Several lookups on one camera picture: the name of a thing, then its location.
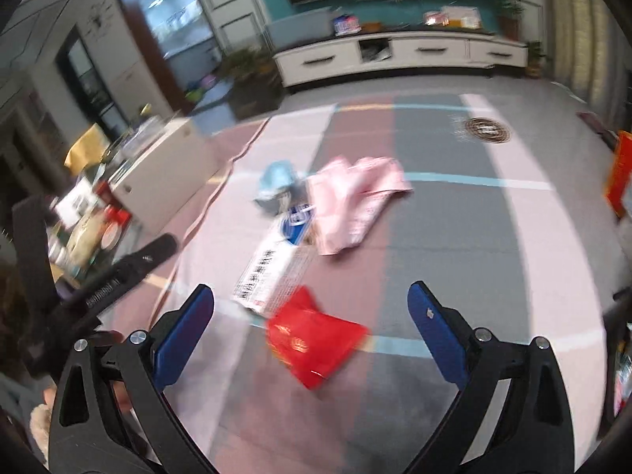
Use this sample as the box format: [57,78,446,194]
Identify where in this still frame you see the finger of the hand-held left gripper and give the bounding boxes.
[116,234,179,282]

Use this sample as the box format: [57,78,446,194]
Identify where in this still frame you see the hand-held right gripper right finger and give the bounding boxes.
[406,280,576,474]

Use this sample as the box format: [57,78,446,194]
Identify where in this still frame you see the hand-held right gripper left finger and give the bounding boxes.
[48,284,218,474]

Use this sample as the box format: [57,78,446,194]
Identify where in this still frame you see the white printed carton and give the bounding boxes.
[232,202,317,317]

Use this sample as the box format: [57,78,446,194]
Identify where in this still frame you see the red foil packet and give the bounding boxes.
[265,286,371,390]

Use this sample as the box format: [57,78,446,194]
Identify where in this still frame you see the light blue packet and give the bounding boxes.
[254,160,302,213]

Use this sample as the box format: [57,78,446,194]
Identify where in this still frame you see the pink plastic bag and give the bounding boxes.
[306,155,413,256]

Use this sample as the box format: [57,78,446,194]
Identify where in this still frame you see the person's left forearm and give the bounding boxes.
[27,387,62,465]

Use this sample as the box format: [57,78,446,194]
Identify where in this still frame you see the white storage box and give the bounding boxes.
[106,116,218,230]

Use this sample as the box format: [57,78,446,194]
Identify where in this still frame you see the pink and grey play mat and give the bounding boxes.
[99,91,618,474]

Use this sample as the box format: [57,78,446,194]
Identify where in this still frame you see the yellow cushion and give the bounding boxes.
[64,126,112,176]

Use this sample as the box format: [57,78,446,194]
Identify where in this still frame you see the large potted plant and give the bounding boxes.
[217,47,284,119]

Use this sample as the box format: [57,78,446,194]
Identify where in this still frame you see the brown round drain cover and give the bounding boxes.
[464,117,512,145]

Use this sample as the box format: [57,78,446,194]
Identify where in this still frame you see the orange shopping bag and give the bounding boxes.
[605,131,632,218]

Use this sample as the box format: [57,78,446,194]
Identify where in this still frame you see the white TV cabinet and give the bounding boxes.
[273,30,529,88]

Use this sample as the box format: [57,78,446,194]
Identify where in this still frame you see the small potted plant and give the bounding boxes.
[526,42,549,80]
[494,0,527,40]

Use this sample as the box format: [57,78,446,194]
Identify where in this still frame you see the blue boxes on cabinet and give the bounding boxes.
[333,14,361,36]

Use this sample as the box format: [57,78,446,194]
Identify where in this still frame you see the orange and white boxes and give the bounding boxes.
[425,6,482,29]

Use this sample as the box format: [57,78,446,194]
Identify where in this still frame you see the grey curtain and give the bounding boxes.
[540,0,632,129]

